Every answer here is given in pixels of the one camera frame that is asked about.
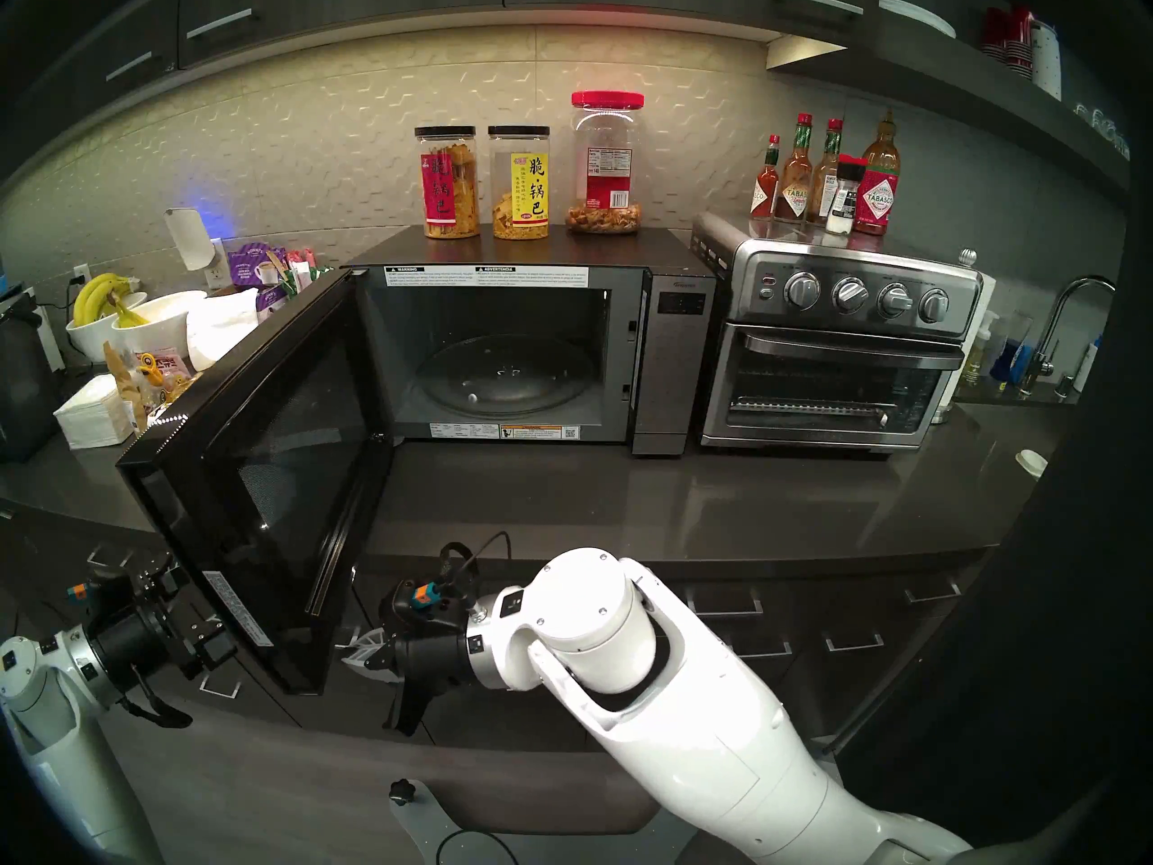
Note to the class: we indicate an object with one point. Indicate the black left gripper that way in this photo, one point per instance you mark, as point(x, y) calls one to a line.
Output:
point(135, 647)

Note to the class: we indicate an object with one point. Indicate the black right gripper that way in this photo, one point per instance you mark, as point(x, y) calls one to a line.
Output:
point(432, 660)

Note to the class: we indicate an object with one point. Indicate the black glass microwave door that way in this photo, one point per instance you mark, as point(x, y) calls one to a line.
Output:
point(270, 476)

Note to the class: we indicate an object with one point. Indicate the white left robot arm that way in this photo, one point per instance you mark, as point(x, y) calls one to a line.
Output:
point(45, 737)

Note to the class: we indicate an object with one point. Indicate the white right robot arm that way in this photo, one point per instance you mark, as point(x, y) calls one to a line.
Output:
point(703, 728)

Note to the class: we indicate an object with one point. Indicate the glass microwave turntable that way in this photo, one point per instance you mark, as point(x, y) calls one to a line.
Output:
point(504, 377)

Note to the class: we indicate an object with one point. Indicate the black star knob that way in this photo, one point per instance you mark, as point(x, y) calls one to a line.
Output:
point(402, 791)

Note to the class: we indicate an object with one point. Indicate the white napkin stack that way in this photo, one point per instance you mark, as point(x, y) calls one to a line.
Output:
point(90, 413)

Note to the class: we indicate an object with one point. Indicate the pile of yellow snack packets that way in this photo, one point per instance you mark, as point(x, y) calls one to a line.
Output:
point(185, 387)

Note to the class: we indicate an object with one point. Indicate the snack pack with yellow print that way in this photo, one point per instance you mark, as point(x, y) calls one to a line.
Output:
point(158, 368)

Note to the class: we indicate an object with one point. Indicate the large white bowl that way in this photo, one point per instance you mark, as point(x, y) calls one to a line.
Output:
point(153, 336)

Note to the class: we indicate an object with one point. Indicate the white crumpled paper bag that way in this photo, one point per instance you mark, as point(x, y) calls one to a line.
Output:
point(216, 327)

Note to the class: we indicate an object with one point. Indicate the small white bowl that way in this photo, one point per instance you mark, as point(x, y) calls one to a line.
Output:
point(90, 341)

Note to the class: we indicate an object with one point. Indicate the yellow banana bunch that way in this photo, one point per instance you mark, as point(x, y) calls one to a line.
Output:
point(95, 295)

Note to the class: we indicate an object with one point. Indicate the purple tea pouch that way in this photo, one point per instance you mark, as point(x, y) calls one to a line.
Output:
point(252, 264)

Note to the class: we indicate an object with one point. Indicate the red cup with sachets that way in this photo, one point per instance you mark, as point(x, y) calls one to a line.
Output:
point(302, 273)

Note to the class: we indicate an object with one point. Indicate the snack jar with red label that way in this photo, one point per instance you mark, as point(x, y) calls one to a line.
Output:
point(448, 187)

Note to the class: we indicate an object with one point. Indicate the snack jar with yellow label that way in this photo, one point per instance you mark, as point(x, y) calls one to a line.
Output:
point(520, 187)

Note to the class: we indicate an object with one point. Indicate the dark lower cabinet unit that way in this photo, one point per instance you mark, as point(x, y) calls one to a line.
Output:
point(865, 683)

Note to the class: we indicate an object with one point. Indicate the stainless steel toaster oven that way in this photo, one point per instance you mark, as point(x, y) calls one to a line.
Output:
point(757, 314)

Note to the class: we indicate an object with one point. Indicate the clear jar with red lid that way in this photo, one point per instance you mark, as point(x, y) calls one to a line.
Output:
point(605, 169)

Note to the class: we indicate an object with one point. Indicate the silver toaster oven knob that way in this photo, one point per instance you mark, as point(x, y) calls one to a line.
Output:
point(849, 294)
point(933, 305)
point(802, 289)
point(894, 300)

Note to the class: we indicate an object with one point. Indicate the small red hot sauce bottle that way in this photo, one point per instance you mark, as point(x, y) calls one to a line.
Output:
point(765, 192)

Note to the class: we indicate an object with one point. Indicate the brown sauce bottle red cap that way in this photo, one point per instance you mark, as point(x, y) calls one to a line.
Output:
point(795, 192)

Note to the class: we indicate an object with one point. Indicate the spice shaker with red cap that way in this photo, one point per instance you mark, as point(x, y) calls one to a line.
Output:
point(844, 201)

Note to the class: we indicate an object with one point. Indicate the sauce bottle with green neck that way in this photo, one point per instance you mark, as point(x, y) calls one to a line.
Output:
point(824, 165)

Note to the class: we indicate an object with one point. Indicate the clear soap pump bottle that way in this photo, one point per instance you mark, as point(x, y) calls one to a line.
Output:
point(977, 354)

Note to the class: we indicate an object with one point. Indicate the large Tabasco sauce bottle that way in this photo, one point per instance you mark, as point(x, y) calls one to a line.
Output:
point(878, 196)

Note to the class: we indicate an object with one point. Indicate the small white lid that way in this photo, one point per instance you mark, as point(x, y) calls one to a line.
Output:
point(1031, 462)

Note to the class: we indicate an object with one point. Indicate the chrome sink faucet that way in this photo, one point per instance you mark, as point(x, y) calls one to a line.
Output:
point(1045, 359)

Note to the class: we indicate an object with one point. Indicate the white dish soap bottle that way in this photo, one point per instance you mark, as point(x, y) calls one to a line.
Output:
point(1087, 368)

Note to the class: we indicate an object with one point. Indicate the stack of white plates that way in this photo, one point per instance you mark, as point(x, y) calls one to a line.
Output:
point(914, 13)

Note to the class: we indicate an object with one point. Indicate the stack of red cups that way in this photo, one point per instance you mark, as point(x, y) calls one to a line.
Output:
point(1009, 34)

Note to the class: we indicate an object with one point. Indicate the white paper cup stack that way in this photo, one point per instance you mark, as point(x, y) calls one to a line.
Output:
point(1047, 61)

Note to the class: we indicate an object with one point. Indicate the row of clear glasses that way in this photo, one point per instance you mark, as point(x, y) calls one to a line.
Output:
point(1103, 126)

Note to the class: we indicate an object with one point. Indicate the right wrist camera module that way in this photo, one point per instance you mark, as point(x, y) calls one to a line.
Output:
point(414, 606)

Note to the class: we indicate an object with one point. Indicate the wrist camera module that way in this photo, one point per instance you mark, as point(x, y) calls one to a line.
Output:
point(414, 606)
point(108, 593)

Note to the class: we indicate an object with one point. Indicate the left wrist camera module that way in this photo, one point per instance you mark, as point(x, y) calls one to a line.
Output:
point(108, 593)

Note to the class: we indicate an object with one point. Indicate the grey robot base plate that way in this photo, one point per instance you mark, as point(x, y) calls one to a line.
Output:
point(419, 823)

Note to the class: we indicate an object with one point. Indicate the white wall plug-in device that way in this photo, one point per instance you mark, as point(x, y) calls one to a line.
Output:
point(187, 237)

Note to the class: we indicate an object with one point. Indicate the dark wall shelf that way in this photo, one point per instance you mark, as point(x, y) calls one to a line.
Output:
point(946, 79)

